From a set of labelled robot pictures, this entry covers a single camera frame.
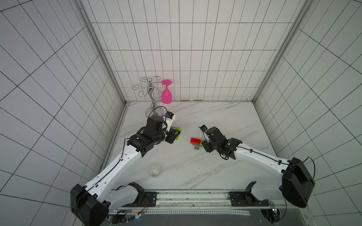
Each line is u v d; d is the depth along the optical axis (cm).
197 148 89
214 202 73
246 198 65
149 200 73
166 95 100
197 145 86
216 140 63
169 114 64
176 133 72
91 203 37
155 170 83
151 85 91
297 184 41
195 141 85
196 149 90
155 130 56
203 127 74
